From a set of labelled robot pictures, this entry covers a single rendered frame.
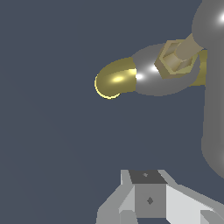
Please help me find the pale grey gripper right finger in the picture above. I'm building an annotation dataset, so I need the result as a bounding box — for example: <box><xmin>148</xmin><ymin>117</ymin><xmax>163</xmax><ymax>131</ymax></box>
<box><xmin>150</xmin><ymin>169</ymin><xmax>224</xmax><ymax>224</ymax></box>

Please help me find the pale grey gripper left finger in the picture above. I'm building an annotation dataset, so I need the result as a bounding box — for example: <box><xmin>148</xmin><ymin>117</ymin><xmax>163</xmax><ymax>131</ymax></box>
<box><xmin>95</xmin><ymin>169</ymin><xmax>151</xmax><ymax>224</ymax></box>

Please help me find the grey faucet with gold spout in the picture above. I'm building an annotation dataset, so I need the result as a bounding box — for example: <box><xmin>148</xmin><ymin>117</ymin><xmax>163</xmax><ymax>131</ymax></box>
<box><xmin>94</xmin><ymin>43</ymin><xmax>208</xmax><ymax>101</ymax></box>

